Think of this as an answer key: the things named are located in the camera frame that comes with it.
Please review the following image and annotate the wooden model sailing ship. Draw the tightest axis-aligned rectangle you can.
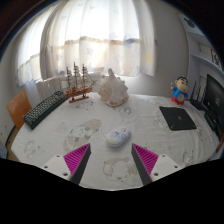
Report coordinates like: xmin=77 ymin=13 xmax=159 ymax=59
xmin=63 ymin=61 xmax=98 ymax=104

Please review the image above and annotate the white shelf unit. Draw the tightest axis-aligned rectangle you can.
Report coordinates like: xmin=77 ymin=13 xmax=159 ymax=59
xmin=179 ymin=13 xmax=224 ymax=101

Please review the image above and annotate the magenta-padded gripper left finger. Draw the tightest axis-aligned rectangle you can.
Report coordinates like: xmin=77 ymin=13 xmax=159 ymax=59
xmin=40 ymin=143 xmax=92 ymax=185

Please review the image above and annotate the black mouse pad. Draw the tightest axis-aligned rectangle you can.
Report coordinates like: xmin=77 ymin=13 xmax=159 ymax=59
xmin=158 ymin=105 xmax=198 ymax=132

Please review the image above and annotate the cartoon boy figure toy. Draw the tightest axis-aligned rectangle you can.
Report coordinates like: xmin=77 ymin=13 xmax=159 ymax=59
xmin=170 ymin=76 xmax=189 ymax=106

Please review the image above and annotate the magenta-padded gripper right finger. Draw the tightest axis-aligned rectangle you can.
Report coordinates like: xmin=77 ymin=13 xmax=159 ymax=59
xmin=131 ymin=143 xmax=184 ymax=186

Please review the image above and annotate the large white conch shell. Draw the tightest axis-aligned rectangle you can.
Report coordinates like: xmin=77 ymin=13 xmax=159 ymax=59
xmin=97 ymin=68 xmax=130 ymax=108

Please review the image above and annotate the white cartoon-print tablecloth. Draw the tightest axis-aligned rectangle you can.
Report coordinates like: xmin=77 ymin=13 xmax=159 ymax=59
xmin=10 ymin=91 xmax=221 ymax=191

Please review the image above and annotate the black keyboard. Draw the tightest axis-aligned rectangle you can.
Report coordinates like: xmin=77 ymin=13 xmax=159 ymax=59
xmin=22 ymin=90 xmax=69 ymax=131

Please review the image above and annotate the red hanging decoration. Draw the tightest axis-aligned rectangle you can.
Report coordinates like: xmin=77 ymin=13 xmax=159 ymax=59
xmin=215 ymin=133 xmax=224 ymax=154

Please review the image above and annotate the black computer monitor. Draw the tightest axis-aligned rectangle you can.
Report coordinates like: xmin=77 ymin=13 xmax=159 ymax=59
xmin=202 ymin=73 xmax=224 ymax=141

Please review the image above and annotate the white cartoon-print computer mouse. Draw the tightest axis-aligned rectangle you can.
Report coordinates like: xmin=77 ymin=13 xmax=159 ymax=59
xmin=105 ymin=126 xmax=132 ymax=148

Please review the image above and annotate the black router with antennas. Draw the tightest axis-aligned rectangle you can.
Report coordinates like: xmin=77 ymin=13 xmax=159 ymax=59
xmin=189 ymin=80 xmax=208 ymax=111

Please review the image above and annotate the black box device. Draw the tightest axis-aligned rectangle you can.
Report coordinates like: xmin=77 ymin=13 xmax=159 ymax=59
xmin=203 ymin=109 xmax=221 ymax=131

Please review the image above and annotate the white radiator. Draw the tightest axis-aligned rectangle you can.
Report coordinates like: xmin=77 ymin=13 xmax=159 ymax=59
xmin=35 ymin=71 xmax=106 ymax=101

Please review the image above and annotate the orange wooden chair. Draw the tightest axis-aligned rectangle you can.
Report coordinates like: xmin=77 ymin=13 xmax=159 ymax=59
xmin=5 ymin=89 xmax=33 ymax=132

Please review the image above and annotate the white sheer curtain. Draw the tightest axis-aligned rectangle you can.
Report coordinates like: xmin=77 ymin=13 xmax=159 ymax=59
xmin=16 ymin=0 xmax=158 ymax=84

